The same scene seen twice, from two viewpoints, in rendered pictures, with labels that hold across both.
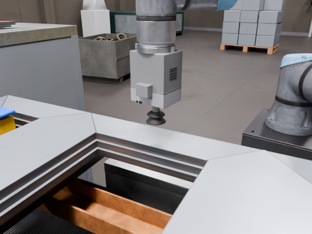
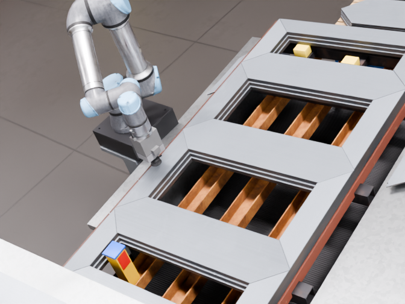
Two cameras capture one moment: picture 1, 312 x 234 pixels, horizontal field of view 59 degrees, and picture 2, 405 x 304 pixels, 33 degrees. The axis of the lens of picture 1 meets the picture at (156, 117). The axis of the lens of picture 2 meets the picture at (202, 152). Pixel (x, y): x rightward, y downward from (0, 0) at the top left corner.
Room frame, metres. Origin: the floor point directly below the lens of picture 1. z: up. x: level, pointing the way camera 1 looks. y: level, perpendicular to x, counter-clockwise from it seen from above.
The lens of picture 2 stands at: (-0.35, 1.80, 2.52)
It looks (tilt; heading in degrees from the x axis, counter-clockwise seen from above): 39 degrees down; 291
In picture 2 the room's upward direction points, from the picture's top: 21 degrees counter-clockwise
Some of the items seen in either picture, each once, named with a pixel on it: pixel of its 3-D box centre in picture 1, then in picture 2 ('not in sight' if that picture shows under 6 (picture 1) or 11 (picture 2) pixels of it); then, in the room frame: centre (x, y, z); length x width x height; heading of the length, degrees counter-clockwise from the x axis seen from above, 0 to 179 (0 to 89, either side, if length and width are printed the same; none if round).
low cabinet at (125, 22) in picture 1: (146, 23); not in sight; (10.36, 0.34, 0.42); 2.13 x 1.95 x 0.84; 147
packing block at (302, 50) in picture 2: not in sight; (302, 50); (0.03, -0.73, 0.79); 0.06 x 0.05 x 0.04; 153
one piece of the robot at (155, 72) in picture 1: (151, 74); (148, 143); (0.54, 0.01, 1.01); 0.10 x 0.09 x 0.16; 143
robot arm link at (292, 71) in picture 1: (302, 75); (116, 92); (0.79, -0.43, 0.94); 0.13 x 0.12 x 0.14; 16
